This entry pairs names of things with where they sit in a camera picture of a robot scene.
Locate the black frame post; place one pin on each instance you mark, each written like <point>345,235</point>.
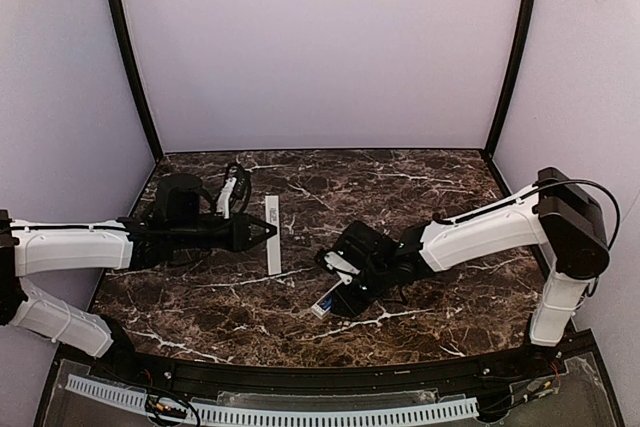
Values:
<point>521,31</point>
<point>125,45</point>

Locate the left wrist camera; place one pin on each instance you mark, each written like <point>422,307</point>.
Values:
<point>235,193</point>

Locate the white remote control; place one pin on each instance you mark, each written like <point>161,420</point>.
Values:
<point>334,293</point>

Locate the white battery cover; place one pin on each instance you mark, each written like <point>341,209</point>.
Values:
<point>273,244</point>

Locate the right black frame post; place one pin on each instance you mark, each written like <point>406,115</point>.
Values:
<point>521,31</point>

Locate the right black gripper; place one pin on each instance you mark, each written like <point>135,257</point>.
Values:
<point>353,288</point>

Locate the grey cable duct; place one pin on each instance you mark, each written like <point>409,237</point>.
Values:
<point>420,415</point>
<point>135,400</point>

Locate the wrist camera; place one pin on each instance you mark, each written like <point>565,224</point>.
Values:
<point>235,193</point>
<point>334,263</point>

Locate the black front rail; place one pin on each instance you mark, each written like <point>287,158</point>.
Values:
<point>480,374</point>

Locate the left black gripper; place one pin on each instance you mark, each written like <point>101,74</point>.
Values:
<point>238,233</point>

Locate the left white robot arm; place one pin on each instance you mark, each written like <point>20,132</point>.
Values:
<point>182,216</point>

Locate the right grey cable duct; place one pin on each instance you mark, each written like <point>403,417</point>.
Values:
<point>420,415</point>

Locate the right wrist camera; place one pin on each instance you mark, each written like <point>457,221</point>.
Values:
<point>334,263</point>

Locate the left grey cable duct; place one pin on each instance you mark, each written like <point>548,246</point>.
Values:
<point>135,400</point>

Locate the left black frame post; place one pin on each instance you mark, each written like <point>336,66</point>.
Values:
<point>125,45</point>

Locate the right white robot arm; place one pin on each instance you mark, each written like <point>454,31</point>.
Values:
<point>555,211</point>

